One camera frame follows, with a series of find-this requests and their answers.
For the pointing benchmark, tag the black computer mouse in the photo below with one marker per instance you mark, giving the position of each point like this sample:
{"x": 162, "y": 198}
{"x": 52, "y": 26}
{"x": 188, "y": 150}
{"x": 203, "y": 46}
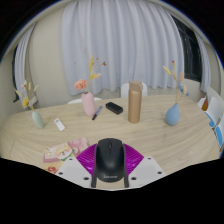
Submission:
{"x": 110, "y": 160}

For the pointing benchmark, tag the narrow white curtain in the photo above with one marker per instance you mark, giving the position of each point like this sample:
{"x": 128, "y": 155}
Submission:
{"x": 204, "y": 66}
{"x": 21, "y": 63}

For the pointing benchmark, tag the gold drink bottle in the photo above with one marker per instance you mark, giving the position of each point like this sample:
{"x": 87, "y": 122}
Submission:
{"x": 135, "y": 103}

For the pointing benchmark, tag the pink vase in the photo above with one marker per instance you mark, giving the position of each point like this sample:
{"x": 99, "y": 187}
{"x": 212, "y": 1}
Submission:
{"x": 88, "y": 104}

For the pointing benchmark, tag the blue and black marker pen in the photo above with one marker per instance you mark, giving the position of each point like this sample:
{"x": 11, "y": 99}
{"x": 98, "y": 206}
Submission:
{"x": 97, "y": 112}

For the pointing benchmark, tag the black rectangular box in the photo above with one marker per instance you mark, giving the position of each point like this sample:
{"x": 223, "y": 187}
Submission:
{"x": 114, "y": 108}

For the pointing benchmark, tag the blue and white chairs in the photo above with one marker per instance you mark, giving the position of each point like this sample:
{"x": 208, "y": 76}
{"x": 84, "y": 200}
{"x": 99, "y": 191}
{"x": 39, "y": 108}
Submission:
{"x": 215, "y": 113}

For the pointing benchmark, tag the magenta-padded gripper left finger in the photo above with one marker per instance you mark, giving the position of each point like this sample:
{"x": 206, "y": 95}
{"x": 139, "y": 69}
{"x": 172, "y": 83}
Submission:
{"x": 75, "y": 170}

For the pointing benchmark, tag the pink and yellow dried flowers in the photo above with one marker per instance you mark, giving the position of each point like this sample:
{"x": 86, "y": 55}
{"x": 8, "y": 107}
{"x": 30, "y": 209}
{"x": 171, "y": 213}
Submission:
{"x": 80, "y": 84}

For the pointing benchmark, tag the white remote control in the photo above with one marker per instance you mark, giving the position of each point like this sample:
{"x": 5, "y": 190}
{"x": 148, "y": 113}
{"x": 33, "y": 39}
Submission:
{"x": 59, "y": 124}

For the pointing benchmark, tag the cartoon print mouse pad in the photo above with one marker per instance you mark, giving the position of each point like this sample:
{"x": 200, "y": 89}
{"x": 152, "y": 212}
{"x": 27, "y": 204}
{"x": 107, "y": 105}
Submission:
{"x": 61, "y": 153}

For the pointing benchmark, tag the pale green vase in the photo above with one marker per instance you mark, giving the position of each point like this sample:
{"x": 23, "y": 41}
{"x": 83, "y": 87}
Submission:
{"x": 38, "y": 120}

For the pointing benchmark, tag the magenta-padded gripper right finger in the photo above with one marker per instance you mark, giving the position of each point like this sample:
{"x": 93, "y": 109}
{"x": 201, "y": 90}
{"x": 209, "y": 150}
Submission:
{"x": 146, "y": 170}

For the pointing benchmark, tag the dark window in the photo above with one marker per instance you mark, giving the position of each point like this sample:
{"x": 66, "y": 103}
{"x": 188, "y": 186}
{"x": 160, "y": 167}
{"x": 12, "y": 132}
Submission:
{"x": 15, "y": 76}
{"x": 188, "y": 50}

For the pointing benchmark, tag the wide white curtain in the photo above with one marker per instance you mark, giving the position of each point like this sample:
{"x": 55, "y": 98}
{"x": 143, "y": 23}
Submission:
{"x": 126, "y": 40}

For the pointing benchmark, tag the beige and blue dried flowers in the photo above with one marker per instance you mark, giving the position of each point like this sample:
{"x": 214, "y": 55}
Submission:
{"x": 181, "y": 76}

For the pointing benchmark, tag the white chair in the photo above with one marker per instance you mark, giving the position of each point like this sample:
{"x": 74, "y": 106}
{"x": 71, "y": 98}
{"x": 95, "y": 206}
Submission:
{"x": 75, "y": 100}
{"x": 124, "y": 90}

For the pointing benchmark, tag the blue vase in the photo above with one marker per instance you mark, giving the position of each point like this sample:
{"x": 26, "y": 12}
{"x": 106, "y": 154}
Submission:
{"x": 172, "y": 115}

